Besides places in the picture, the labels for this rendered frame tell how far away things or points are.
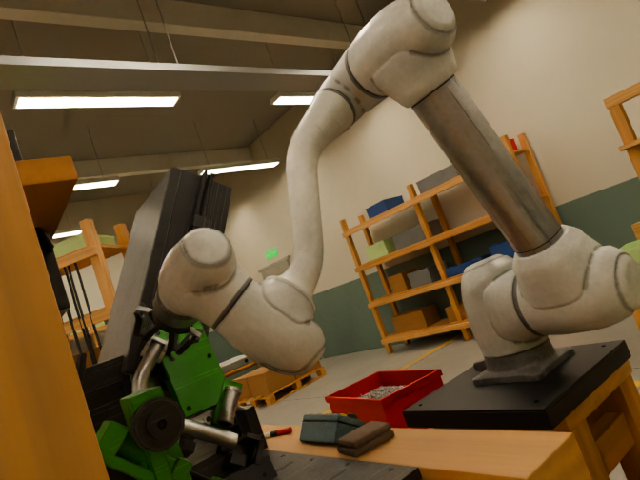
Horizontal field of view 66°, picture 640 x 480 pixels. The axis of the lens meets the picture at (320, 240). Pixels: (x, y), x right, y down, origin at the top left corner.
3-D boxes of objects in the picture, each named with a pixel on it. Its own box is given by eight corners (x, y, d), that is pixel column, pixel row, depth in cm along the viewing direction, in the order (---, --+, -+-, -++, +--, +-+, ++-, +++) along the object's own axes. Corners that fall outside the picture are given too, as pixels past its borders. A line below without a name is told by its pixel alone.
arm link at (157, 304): (171, 260, 86) (164, 276, 90) (148, 302, 80) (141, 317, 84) (219, 283, 87) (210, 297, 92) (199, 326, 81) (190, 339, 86)
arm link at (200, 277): (139, 295, 80) (205, 343, 80) (157, 246, 68) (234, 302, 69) (179, 253, 87) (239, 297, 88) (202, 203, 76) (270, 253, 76)
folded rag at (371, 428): (355, 459, 94) (350, 444, 94) (337, 453, 101) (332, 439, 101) (396, 436, 98) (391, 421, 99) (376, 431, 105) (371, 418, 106)
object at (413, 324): (579, 322, 527) (502, 134, 550) (385, 355, 754) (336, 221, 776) (597, 308, 563) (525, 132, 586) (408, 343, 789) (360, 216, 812)
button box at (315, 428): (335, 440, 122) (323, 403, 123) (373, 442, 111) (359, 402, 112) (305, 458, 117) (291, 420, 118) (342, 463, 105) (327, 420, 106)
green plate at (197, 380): (222, 405, 115) (188, 326, 121) (233, 396, 109) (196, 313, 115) (176, 427, 108) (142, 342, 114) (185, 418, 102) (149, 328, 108)
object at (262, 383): (293, 381, 825) (278, 338, 833) (326, 374, 773) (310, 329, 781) (238, 410, 735) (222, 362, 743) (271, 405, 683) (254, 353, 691)
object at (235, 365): (241, 366, 143) (237, 355, 144) (266, 361, 131) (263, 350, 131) (102, 424, 120) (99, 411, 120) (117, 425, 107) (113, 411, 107)
